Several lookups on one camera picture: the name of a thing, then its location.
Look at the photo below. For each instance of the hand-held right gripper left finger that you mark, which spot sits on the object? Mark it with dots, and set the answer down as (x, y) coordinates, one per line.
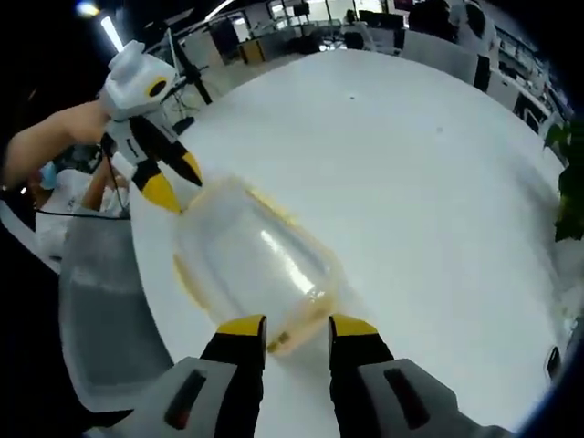
(228, 378)

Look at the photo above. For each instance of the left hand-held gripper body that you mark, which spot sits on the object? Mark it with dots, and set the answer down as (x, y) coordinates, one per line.
(132, 86)

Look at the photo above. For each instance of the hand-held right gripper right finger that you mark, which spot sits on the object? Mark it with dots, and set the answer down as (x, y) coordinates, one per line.
(360, 378)

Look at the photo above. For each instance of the clear plastic buckle container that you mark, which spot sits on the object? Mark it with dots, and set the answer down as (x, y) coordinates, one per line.
(255, 264)

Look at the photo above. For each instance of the yellow cabinet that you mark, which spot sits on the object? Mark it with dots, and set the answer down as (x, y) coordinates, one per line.
(252, 51)

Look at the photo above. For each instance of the grey mesh office chair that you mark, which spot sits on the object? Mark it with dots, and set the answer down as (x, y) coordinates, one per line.
(109, 310)

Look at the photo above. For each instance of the white office chair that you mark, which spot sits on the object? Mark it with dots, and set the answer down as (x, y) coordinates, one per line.
(438, 57)

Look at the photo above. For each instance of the green potted plant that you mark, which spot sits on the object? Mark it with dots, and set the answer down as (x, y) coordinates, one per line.
(570, 191)

